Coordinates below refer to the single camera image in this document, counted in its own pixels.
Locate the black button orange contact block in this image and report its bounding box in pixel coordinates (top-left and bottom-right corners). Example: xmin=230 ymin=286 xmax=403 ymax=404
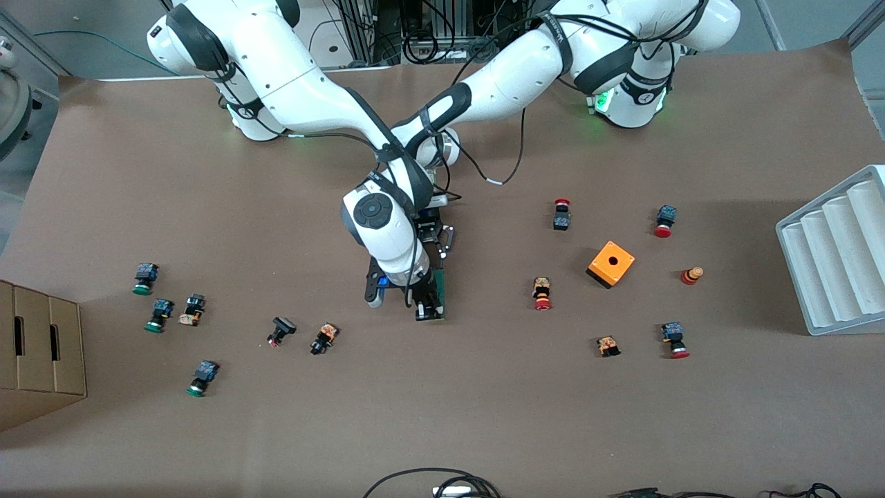
xmin=310 ymin=322 xmax=339 ymax=356

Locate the black square push button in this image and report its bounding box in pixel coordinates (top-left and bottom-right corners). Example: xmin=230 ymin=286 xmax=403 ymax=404
xmin=267 ymin=317 xmax=297 ymax=347

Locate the black selector beige contact block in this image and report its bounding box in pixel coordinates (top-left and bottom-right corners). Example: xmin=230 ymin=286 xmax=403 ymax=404
xmin=178 ymin=294 xmax=206 ymax=327

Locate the green-capped push button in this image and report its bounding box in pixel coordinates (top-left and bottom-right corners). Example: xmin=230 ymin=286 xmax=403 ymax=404
xmin=185 ymin=360 xmax=220 ymax=398
xmin=144 ymin=299 xmax=175 ymax=333
xmin=133 ymin=263 xmax=160 ymax=296

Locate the brown cardboard box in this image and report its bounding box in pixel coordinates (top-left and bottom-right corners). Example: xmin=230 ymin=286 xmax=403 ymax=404
xmin=0 ymin=279 xmax=88 ymax=433

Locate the white ridged plastic tray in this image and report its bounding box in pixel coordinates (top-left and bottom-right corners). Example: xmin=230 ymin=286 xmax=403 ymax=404
xmin=776 ymin=165 xmax=885 ymax=337

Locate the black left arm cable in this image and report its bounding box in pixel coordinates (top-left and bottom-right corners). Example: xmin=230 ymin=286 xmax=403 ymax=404
xmin=442 ymin=107 xmax=528 ymax=187

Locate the orange button enclosure box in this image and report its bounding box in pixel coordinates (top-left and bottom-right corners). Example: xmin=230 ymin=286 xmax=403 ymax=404
xmin=586 ymin=240 xmax=636 ymax=290

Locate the thick black cable loop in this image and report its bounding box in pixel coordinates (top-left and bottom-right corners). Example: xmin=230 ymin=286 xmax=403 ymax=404
xmin=363 ymin=468 xmax=502 ymax=498

